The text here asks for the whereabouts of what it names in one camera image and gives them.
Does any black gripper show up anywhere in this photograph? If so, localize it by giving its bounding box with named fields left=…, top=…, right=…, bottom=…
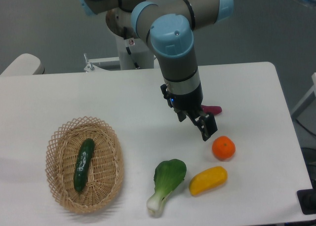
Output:
left=160, top=82, right=218, bottom=141

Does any green cucumber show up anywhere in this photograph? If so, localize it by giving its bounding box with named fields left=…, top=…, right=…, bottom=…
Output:
left=73, top=138, right=95, bottom=192

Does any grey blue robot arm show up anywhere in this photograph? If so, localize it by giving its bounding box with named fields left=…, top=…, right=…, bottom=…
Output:
left=79, top=0, right=234, bottom=140

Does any woven wicker basket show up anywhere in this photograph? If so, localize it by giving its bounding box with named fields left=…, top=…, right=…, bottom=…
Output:
left=45, top=116, right=124, bottom=214

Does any purple sweet potato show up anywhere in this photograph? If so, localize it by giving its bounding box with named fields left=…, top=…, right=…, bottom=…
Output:
left=201, top=105, right=222, bottom=115

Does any orange tangerine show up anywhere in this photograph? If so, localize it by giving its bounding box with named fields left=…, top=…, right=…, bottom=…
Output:
left=212, top=136, right=236, bottom=160

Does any yellow mango slice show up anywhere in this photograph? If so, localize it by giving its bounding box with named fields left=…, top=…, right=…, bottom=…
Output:
left=189, top=166, right=228, bottom=196

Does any green bok choy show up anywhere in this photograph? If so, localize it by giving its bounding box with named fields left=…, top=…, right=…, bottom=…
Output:
left=146, top=159, right=187, bottom=218

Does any black device at table edge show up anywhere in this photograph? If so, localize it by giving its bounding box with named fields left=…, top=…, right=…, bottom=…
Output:
left=297, top=189, right=316, bottom=215

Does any white chair armrest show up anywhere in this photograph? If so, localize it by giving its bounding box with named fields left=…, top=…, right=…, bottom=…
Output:
left=0, top=53, right=45, bottom=77

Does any white furniture frame right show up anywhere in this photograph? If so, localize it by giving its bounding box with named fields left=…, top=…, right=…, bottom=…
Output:
left=290, top=73, right=316, bottom=120

